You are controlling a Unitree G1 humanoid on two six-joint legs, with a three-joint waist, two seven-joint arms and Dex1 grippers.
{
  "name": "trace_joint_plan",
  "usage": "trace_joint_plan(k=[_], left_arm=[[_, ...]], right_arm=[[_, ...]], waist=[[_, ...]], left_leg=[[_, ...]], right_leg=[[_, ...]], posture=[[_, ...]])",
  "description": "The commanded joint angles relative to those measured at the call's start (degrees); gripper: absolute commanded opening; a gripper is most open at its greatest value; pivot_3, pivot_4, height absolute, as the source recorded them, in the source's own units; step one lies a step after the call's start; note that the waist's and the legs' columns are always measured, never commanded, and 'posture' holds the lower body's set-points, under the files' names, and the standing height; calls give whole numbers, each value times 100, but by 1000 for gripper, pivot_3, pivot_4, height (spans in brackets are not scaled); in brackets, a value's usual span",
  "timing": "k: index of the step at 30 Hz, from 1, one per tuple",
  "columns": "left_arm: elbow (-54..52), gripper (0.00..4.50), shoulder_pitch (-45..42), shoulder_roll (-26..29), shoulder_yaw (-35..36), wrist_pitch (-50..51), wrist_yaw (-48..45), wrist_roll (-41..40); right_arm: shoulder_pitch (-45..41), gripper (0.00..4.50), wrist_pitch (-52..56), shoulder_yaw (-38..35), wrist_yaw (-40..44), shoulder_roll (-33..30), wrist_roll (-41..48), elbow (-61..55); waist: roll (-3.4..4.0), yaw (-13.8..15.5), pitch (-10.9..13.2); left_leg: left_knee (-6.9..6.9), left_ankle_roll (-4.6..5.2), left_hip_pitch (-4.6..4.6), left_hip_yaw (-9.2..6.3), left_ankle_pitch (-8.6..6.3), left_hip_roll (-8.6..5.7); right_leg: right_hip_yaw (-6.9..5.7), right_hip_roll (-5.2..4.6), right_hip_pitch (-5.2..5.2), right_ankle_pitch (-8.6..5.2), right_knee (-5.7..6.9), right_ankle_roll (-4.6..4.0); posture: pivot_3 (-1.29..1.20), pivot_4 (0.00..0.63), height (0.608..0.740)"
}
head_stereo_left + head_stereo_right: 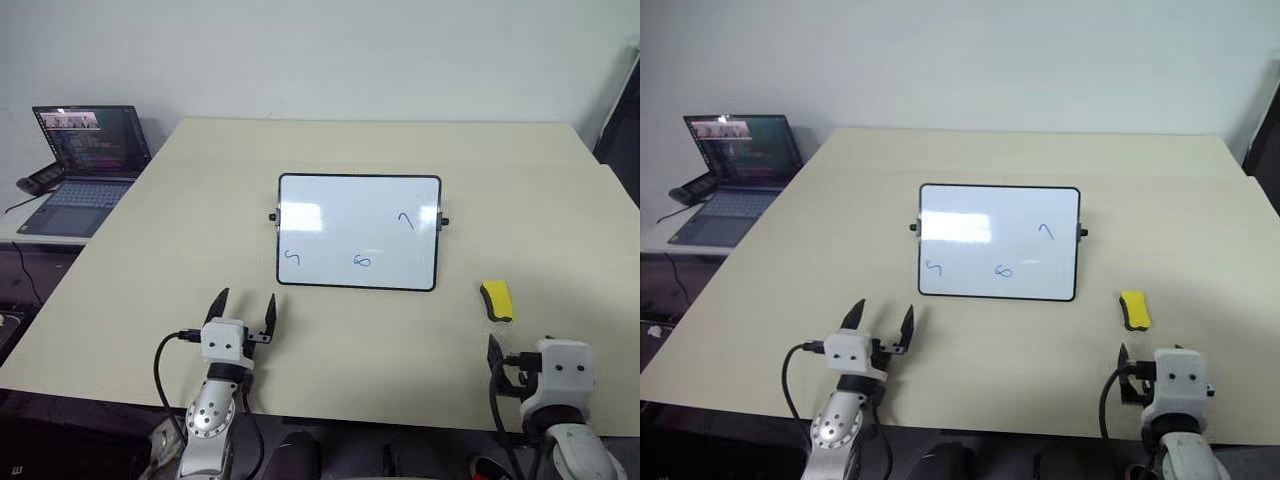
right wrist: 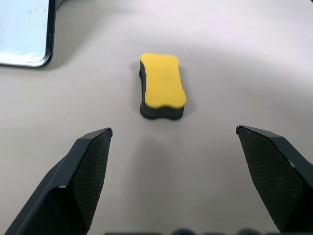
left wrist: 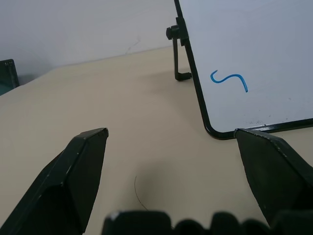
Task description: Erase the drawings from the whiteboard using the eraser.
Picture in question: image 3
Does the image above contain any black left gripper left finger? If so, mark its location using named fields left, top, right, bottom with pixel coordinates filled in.
left=0, top=127, right=110, bottom=235

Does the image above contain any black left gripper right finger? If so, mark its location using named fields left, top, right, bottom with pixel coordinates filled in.
left=233, top=128, right=313, bottom=229

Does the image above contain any thin dark hair strand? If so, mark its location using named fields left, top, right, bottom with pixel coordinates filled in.
left=134, top=175, right=149, bottom=211

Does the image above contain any dark green box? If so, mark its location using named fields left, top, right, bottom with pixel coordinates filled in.
left=0, top=59, right=20, bottom=96

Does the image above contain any black-framed whiteboard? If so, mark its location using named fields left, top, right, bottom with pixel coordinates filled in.
left=174, top=0, right=313, bottom=141

